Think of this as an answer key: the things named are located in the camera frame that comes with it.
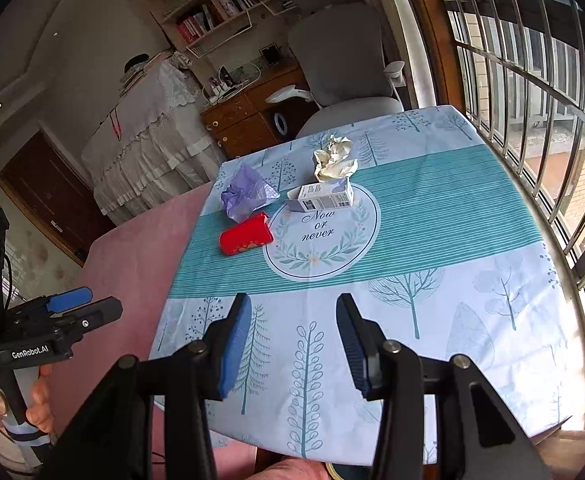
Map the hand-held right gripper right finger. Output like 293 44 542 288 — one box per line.
335 293 556 480

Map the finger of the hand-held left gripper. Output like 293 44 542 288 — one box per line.
65 296 124 333
46 286 93 315

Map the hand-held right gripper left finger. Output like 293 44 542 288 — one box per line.
47 292 253 480

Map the person's left hand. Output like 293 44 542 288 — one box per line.
0 364 57 435

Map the red can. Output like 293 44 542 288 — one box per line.
219 211 273 257

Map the dark wooden door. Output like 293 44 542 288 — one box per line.
0 130 103 266

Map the purple plastic bag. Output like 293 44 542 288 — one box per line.
221 161 280 223

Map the tree print tablecloth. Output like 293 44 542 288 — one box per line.
150 105 581 466

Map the white and blue box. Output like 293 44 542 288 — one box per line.
286 177 354 213

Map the white lace covered furniture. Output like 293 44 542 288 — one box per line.
81 52 223 226

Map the white crumpled paper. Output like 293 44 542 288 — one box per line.
313 135 359 182

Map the pink printed cloth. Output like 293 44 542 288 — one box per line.
527 425 585 480

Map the wooden desk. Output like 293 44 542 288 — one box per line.
200 57 318 161

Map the wooden bookshelf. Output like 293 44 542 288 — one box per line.
150 0 353 56

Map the grey office chair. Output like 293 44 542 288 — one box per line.
286 2 406 138

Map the black cable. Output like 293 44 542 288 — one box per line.
1 254 17 312

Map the brown wooden window frame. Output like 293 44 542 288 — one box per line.
393 0 468 116

